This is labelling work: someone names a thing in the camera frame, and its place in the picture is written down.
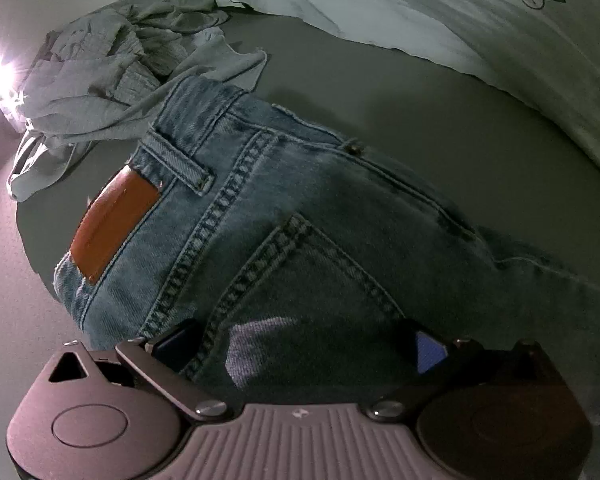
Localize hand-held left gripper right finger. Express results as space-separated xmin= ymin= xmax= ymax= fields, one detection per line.
xmin=367 ymin=319 xmax=566 ymax=423

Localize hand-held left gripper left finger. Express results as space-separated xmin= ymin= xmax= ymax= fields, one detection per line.
xmin=47 ymin=320 xmax=231 ymax=423

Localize blue denim jeans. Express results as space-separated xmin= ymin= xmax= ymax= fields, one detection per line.
xmin=54 ymin=76 xmax=600 ymax=461

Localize grey crumpled garment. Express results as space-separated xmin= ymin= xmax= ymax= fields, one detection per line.
xmin=7 ymin=0 xmax=268 ymax=203

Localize white carrot printed sheet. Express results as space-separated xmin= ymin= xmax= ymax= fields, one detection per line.
xmin=200 ymin=0 xmax=600 ymax=186

